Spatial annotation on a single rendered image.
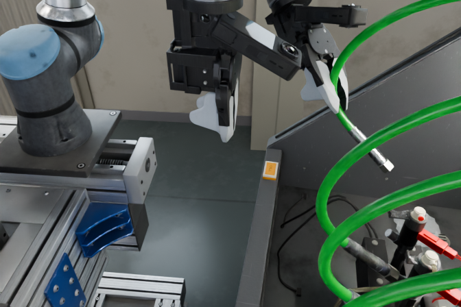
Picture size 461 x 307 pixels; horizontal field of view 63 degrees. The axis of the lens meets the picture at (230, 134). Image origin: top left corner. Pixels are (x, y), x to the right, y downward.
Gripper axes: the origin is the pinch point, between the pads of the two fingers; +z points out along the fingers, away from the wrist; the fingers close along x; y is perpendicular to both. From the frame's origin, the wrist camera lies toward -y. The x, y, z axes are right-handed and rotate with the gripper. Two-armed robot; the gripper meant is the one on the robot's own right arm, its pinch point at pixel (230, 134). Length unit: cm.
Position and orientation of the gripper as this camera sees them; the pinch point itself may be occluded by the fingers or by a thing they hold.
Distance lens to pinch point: 55.0
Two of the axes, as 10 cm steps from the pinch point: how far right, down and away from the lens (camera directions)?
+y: -9.8, -1.2, 1.6
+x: -2.0, 5.9, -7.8
